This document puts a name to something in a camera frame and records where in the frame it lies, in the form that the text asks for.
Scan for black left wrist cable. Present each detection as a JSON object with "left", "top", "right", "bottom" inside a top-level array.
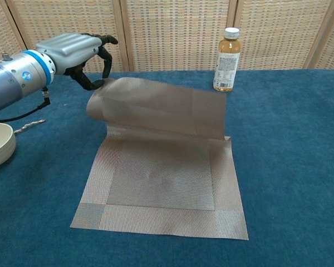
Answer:
[{"left": 0, "top": 86, "right": 51, "bottom": 123}]

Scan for tea bottle with white cap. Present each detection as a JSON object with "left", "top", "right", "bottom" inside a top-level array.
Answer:
[{"left": 213, "top": 27, "right": 242, "bottom": 93}]

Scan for braided white rope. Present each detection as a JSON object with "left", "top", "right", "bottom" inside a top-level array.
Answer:
[{"left": 13, "top": 118, "right": 47, "bottom": 136}]

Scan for blue carpet table cover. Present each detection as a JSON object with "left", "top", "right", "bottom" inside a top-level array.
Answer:
[{"left": 0, "top": 68, "right": 334, "bottom": 267}]

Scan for bamboo folding screen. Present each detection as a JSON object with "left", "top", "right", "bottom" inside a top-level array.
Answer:
[{"left": 0, "top": 0, "right": 334, "bottom": 80}]

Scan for beige woven placemat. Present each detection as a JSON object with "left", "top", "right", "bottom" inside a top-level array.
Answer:
[{"left": 70, "top": 77, "right": 250, "bottom": 241}]

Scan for white ceramic bowl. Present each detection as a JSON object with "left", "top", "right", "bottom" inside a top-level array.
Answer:
[{"left": 0, "top": 123, "right": 17, "bottom": 170}]

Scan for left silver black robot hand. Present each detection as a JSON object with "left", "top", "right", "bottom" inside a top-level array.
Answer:
[{"left": 35, "top": 32, "right": 119, "bottom": 91}]

